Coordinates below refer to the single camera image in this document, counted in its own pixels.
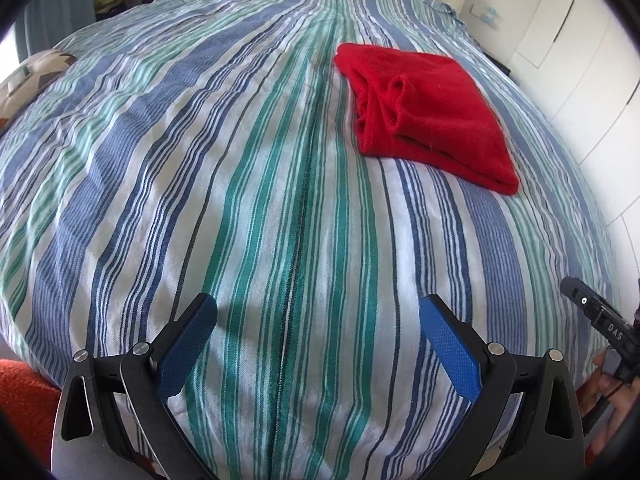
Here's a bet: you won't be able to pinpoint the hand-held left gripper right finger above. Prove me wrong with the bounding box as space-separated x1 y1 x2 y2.
418 294 587 480

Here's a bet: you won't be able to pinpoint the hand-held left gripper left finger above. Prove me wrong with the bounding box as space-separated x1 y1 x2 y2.
52 293 219 480

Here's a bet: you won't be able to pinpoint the red sweater with white rabbit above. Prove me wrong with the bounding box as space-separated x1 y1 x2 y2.
333 42 521 196

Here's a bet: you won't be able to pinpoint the person's right hand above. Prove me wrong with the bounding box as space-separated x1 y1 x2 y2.
580 349 637 461

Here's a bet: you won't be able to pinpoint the orange fuzzy pants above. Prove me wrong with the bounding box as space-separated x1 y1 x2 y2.
0 360 68 466

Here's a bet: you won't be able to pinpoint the striped bedspread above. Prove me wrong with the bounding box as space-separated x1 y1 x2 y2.
0 0 626 480

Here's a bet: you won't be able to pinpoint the white wardrobe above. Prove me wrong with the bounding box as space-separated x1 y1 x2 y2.
465 0 640 281

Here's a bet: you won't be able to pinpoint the patterned cushion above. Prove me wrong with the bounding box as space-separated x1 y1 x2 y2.
0 49 77 133

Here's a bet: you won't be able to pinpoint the blue curtain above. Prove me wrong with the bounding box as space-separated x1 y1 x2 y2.
12 0 108 61

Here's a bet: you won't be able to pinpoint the white wall socket panel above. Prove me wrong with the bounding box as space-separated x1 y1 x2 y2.
469 3 502 27

